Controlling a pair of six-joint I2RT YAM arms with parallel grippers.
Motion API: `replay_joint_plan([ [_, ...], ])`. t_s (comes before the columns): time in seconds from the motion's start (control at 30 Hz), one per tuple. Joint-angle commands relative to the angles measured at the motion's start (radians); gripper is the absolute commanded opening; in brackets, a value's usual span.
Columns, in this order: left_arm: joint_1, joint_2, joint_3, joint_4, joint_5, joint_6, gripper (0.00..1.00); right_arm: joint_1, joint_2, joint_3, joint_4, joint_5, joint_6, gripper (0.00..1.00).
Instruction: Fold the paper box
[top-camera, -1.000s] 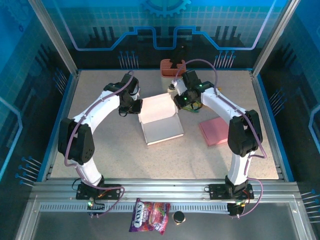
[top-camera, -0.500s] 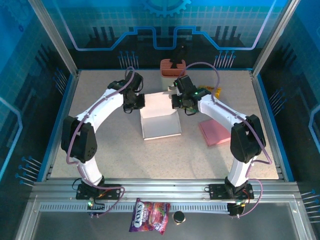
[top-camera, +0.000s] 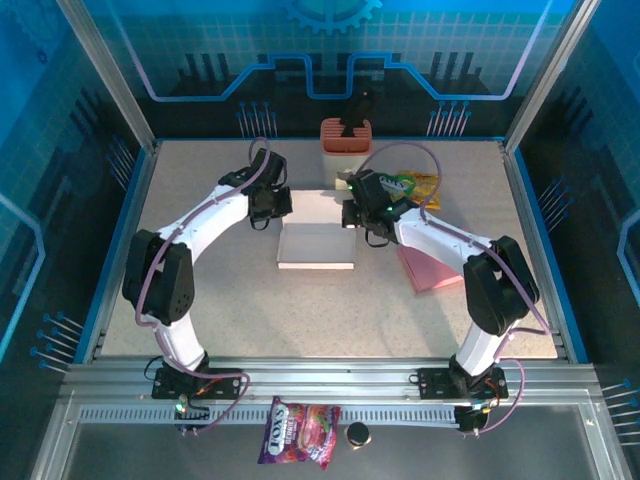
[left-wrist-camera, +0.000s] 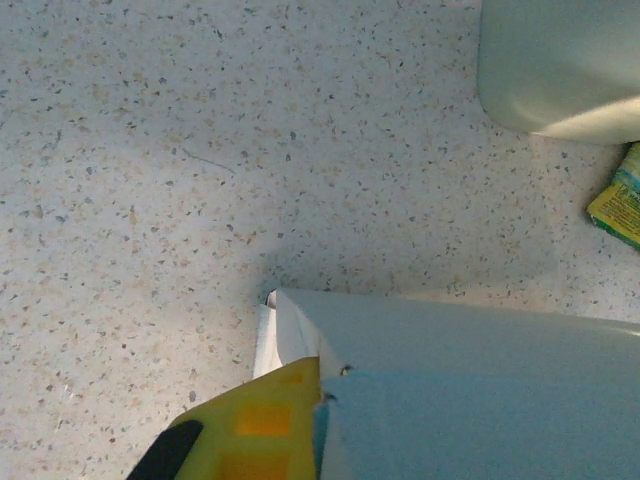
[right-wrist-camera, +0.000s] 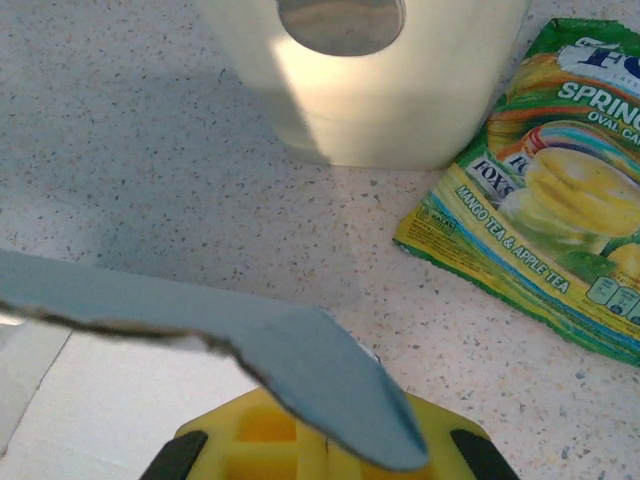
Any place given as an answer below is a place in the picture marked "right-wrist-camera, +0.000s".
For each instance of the beige knife block orange top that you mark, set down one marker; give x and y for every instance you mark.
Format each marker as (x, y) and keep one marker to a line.
(375, 115)

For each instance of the white paper box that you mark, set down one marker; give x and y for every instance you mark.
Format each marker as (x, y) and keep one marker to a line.
(125, 400)

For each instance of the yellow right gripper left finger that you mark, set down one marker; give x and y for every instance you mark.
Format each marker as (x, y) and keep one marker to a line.
(220, 425)

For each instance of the green Fox's candy bag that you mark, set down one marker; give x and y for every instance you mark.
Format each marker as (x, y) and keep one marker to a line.
(550, 225)

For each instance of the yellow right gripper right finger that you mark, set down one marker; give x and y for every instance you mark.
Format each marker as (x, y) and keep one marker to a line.
(442, 440)

